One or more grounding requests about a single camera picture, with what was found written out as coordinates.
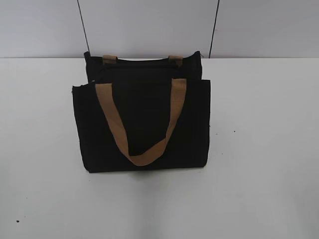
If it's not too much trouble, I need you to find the black canvas tote bag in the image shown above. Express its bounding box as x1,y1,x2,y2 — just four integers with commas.
72,51,211,173

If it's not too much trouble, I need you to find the tan rear bag handle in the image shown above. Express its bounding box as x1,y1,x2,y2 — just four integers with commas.
102,55,183,66

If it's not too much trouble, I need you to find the tan front bag handle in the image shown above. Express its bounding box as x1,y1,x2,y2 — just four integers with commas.
95,79,187,166

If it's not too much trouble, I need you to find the tan bag handle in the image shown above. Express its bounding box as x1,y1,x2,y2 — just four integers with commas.
95,79,187,166
102,55,183,66

